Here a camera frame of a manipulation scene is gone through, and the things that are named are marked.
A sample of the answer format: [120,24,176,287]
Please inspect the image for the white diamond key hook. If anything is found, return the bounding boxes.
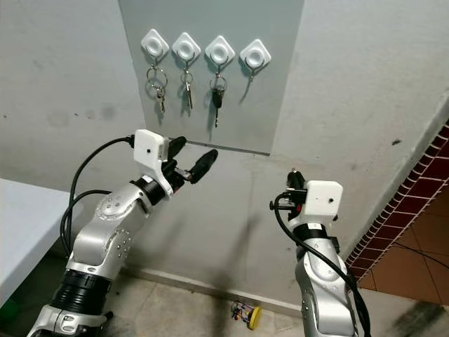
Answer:
[171,32,202,68]
[239,39,273,81]
[140,29,170,65]
[205,35,237,72]

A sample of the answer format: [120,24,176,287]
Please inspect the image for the small key on large rings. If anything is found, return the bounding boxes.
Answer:
[146,65,169,114]

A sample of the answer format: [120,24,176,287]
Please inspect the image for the black headed car key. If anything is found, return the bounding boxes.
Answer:
[209,74,227,129]

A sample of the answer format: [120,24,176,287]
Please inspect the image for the red mosaic tile strip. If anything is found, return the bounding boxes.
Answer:
[347,119,449,289]

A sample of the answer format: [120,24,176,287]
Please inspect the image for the small yellow toy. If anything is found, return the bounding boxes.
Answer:
[230,300,262,329]

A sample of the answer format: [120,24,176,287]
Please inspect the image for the white plastic folding table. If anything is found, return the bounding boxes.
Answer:
[0,179,72,307]

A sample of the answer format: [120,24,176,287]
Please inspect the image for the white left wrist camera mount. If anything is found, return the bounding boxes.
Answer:
[134,129,177,196]

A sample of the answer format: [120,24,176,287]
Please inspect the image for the brass keys on small ring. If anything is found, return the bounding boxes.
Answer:
[180,68,194,111]

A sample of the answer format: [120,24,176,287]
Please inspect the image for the grey wall board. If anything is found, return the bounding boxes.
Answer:
[118,0,305,155]

